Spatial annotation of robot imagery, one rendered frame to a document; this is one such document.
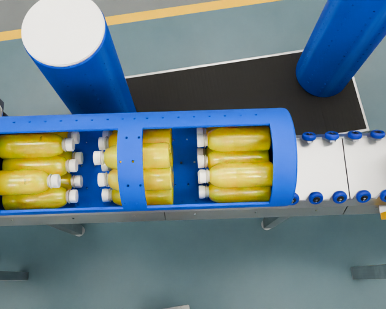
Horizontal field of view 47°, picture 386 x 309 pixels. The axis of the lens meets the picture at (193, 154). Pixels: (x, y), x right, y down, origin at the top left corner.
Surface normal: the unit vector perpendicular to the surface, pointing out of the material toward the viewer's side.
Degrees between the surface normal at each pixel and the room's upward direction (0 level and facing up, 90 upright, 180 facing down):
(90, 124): 32
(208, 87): 0
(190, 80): 0
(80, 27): 0
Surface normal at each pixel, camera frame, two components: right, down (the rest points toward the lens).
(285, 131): 0.00, -0.48
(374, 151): 0.00, -0.27
